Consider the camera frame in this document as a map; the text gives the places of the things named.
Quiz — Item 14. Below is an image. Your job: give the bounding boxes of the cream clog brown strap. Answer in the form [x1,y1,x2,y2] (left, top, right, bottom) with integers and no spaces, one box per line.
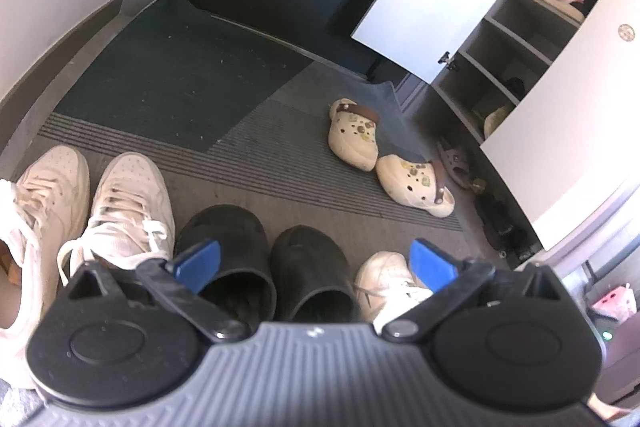
[327,98,382,172]
[376,155,456,219]

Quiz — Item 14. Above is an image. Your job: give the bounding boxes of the white chunky sneaker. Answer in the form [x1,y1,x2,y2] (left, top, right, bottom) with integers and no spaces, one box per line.
[0,145,91,390]
[56,152,176,288]

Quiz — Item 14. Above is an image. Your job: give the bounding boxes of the grey striped door mat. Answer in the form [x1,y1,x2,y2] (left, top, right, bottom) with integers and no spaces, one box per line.
[35,0,466,298]

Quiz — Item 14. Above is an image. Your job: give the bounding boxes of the black slide sandal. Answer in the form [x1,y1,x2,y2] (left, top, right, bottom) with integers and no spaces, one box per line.
[174,204,277,328]
[270,225,361,323]

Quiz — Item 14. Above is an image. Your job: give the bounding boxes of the white cabinet door round sticker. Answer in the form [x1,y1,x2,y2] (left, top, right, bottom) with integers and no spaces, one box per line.
[480,0,640,253]

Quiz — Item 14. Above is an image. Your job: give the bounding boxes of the beige lace-up sneaker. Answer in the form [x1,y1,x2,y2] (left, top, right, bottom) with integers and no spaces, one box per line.
[353,251,435,333]

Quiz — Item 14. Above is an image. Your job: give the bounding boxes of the beige slide sandal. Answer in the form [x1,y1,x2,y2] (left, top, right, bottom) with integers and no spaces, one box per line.
[436,139,483,192]

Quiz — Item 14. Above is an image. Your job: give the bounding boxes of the dark shoe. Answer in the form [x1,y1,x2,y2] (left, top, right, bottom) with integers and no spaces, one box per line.
[502,77,526,100]

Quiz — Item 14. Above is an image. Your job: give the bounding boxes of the pink plush toy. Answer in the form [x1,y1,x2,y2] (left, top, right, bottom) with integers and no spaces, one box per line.
[592,284,633,323]

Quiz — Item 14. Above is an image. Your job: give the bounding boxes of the fluffy beige slippers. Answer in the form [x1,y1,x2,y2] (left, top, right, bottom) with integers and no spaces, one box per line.
[482,104,516,140]

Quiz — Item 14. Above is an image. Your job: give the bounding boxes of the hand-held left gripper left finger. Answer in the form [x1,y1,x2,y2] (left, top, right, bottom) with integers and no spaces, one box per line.
[65,239,251,343]

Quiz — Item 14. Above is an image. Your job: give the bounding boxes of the grey shoe cabinet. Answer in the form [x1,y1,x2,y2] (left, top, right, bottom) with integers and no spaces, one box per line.
[400,0,611,258]

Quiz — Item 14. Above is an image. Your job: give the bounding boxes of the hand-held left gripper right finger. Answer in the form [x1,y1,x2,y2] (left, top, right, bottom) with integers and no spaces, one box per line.
[382,238,571,343]

